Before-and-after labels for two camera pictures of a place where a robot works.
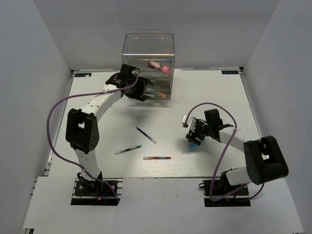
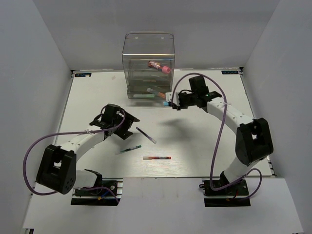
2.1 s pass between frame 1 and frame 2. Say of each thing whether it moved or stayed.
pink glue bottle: stayed
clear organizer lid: stayed
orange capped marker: stayed
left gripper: moved
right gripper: moved
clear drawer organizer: stayed
